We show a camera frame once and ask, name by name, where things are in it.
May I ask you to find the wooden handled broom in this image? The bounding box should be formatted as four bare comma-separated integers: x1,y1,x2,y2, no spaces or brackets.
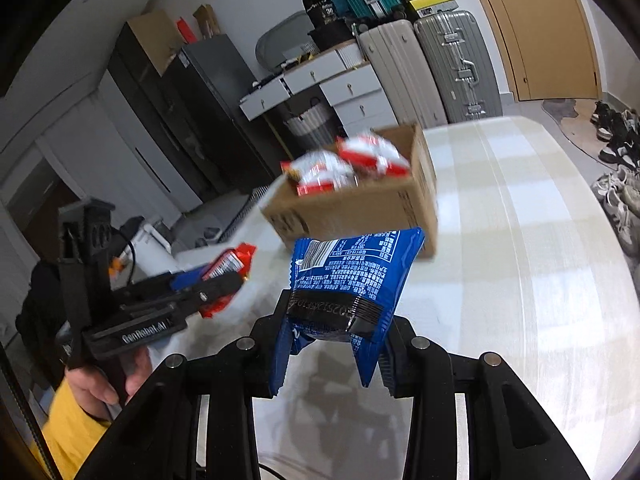
270,110,296,161

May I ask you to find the black cable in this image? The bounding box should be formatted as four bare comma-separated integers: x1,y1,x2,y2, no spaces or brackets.
117,237,137,286
0,345,56,480

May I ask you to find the blue snack packet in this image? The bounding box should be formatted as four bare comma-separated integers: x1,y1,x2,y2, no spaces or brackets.
270,227,426,400

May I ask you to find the pile of dark shoes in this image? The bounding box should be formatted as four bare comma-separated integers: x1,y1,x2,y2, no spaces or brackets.
590,100,640,256

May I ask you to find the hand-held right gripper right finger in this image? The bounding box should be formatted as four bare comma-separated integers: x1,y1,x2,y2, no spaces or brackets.
380,317,591,480

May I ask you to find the silver orange snack packet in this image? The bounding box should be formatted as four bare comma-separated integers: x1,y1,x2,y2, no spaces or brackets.
280,150,358,197
336,132,412,178

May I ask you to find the grey doormat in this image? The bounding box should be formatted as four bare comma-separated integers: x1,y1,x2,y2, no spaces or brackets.
541,97,640,161

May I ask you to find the black cabinet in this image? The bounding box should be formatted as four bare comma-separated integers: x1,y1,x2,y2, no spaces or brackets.
107,25,221,216

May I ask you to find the brown cardboard box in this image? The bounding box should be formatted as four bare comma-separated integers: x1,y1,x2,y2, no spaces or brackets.
260,124,440,260

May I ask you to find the black paper bag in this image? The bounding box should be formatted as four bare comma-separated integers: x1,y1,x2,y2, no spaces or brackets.
302,0,346,31

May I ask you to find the brown paper bag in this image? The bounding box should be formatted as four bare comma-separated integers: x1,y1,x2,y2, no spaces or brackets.
192,4,221,38

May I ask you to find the dark grey fridge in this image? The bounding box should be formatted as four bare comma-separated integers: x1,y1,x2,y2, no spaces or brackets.
162,34,296,211

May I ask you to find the beige checked tablecloth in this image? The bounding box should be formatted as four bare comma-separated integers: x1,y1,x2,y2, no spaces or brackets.
165,115,640,480

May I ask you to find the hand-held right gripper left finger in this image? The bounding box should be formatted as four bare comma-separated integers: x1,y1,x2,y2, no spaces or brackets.
75,292,291,480

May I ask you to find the red paper bag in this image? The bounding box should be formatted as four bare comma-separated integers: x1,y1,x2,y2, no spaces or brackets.
175,17,198,45

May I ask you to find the beige suitcase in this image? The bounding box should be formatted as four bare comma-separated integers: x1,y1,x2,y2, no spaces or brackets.
357,19,448,128

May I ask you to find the dark cloth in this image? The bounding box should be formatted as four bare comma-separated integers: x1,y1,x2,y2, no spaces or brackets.
15,260,76,391

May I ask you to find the grey oval board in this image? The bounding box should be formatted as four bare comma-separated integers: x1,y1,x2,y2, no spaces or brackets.
255,10,321,71

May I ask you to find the white desk with drawers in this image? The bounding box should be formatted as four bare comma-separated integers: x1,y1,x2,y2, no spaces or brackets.
239,40,401,136

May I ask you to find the flat cardboard box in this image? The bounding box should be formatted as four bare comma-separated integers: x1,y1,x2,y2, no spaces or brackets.
125,8,187,77

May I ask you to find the black storage box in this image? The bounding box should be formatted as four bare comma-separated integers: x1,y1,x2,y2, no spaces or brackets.
307,25,358,51

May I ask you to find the white lidded bin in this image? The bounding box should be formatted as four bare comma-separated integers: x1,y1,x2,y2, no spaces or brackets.
120,215,178,281

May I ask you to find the person's left hand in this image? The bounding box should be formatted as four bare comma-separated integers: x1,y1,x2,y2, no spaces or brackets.
67,347,152,418

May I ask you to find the red snack packet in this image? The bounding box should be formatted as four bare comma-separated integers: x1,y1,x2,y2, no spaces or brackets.
197,242,258,320

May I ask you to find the wooden door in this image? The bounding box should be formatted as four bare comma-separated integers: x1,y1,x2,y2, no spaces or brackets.
457,0,601,102

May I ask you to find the yellow black shoe box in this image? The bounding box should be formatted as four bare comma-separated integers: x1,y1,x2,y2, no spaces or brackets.
407,0,458,16

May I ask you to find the white wardrobe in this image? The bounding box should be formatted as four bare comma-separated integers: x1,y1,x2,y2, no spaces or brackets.
0,70,186,311

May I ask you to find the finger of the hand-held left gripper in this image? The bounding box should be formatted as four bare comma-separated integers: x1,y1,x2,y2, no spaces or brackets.
122,272,244,321
112,266,216,306

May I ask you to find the silver suitcase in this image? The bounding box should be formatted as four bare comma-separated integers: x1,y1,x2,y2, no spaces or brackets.
414,9,503,123

